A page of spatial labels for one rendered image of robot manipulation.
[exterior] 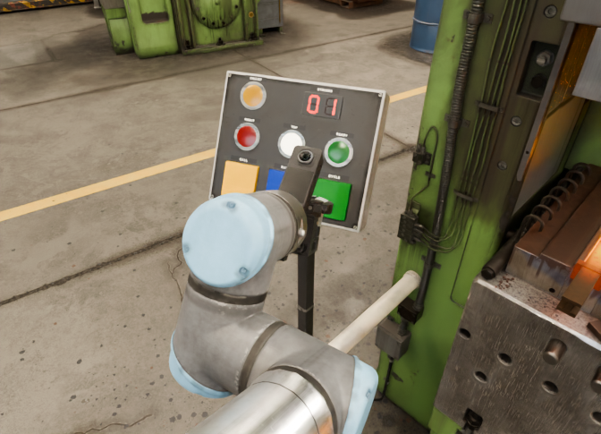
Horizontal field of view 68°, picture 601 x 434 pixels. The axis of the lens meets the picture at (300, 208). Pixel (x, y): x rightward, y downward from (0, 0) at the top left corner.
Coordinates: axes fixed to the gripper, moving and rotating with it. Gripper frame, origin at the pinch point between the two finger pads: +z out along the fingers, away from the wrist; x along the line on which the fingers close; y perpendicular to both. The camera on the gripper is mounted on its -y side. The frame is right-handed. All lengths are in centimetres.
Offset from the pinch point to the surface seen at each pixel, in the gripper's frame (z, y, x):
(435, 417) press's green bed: 37, 52, 31
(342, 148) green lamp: 10.6, -9.7, 0.6
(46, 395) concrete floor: 47, 96, -100
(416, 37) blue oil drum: 446, -150, -33
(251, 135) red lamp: 10.5, -9.1, -19.0
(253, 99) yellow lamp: 10.5, -16.4, -19.8
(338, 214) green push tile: 10.2, 3.3, 2.2
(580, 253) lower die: 12.9, 1.6, 45.8
